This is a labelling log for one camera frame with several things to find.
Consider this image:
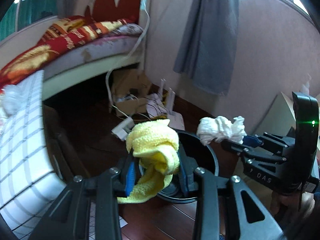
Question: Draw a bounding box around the white tissue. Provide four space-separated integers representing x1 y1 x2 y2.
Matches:
196 116 247 146

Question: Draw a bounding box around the yellow fuzzy cloth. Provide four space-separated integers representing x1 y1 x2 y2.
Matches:
118 119 180 204

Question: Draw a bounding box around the black round trash bin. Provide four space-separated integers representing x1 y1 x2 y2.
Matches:
138 129 220 204

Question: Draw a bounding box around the person's right hand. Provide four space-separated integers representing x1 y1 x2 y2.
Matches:
270 191 315 217

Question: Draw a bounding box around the white grid-pattern table cloth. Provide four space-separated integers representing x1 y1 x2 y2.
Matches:
1 70 65 239

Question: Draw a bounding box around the grey curtain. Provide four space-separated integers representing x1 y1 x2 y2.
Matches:
174 0 239 96

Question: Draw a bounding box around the white wifi router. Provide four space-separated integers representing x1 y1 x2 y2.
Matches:
145 79 185 131

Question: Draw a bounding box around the white power strip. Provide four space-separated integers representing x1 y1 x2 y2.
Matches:
111 117 135 141

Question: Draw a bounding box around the brown cardboard box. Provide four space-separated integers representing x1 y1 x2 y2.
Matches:
111 69 152 116

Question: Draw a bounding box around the bed with grey mattress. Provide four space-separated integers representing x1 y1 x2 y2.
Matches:
0 15 147 100

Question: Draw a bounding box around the red yellow patterned quilt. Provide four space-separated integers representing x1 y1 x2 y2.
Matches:
1 15 134 89

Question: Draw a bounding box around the red heart-shaped headboard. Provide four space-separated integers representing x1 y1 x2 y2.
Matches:
75 0 149 28

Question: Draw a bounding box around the white charging cable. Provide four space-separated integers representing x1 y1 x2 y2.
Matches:
105 0 151 120

